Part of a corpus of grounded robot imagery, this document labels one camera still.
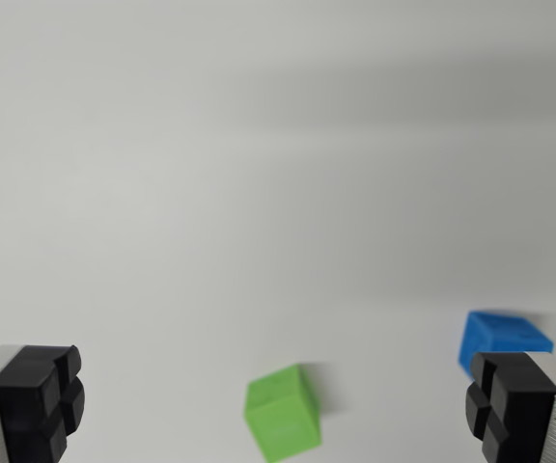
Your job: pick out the blue silicone toy cube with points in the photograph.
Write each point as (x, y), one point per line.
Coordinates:
(492, 335)

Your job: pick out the gripper left finger with silver black pad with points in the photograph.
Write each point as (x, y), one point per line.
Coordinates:
(22, 415)

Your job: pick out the gripper right finger with silver black pad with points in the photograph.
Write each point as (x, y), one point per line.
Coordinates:
(524, 415)

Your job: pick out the green silicone toy cube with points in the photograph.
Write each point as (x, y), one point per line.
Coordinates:
(283, 417)

